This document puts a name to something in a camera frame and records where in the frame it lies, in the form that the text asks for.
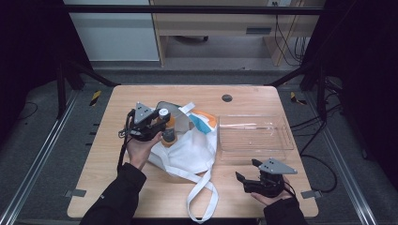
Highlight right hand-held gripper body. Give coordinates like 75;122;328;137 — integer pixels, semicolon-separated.
243;157;299;199

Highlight black cables under desk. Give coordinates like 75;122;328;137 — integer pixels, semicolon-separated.
272;1;312;68

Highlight person's right hand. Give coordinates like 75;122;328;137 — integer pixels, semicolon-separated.
250;175;297;207

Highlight white canvas tote bag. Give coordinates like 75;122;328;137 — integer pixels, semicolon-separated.
147;100;220;224

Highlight aluminium floor rail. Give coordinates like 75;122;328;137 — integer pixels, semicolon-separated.
0;90;80;225
304;92;378;225

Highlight left hand-held gripper cable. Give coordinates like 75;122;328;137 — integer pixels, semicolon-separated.
116;109;136;173

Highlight thin black floor cable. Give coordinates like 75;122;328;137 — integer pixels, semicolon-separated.
18;101;39;122

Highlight black metal frame leg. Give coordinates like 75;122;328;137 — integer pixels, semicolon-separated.
268;60;329;122
55;60;122;120

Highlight clear plastic tray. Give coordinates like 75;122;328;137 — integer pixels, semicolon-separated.
218;113;296;162

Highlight white cabinet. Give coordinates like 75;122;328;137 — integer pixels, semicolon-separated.
62;0;161;62

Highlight black horizontal frame bar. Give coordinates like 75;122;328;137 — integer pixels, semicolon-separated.
62;4;325;16

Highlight grey tape piece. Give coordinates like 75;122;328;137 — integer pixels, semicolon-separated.
300;189;323;200
64;188;87;199

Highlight person's left hand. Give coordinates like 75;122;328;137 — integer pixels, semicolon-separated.
126;130;163;172

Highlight yellow black floor tape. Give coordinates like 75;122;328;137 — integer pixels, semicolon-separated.
89;89;103;107
289;91;308;106

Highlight light wooden desk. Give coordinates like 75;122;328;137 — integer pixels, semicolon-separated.
149;0;327;68

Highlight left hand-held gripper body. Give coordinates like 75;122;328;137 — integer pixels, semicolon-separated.
126;101;158;143

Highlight orange bottle with white cap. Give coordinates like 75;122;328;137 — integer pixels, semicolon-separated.
158;108;178;148

